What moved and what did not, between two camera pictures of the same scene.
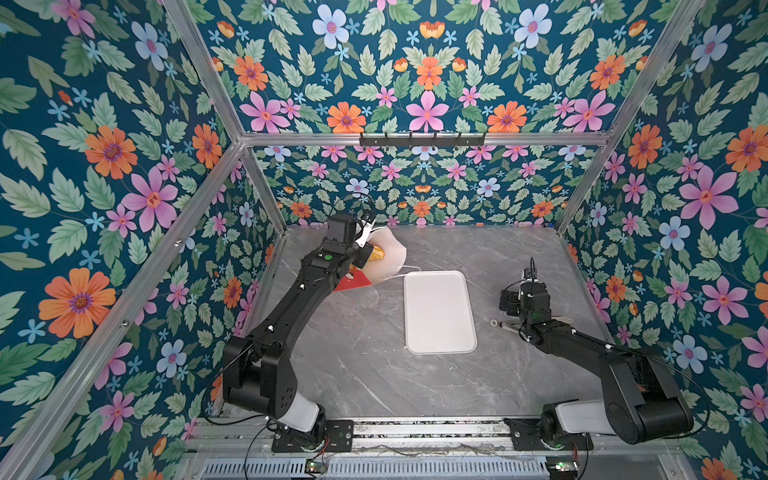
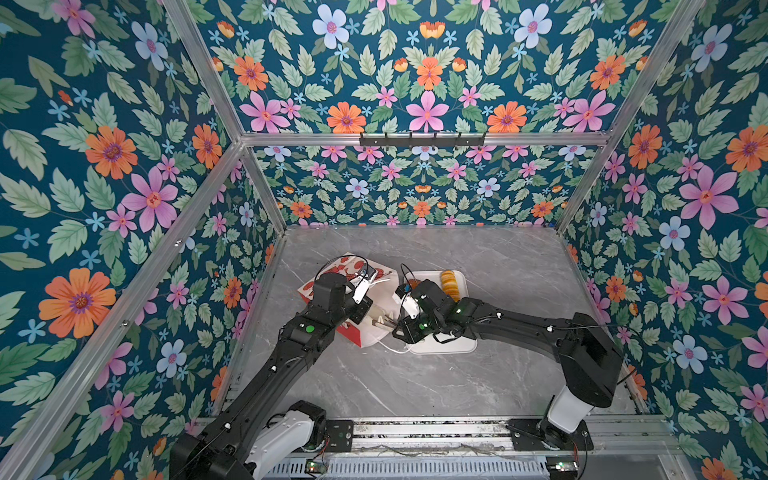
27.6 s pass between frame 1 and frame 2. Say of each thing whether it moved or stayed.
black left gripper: moved
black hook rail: stayed
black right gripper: moved
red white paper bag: moved
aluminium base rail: stayed
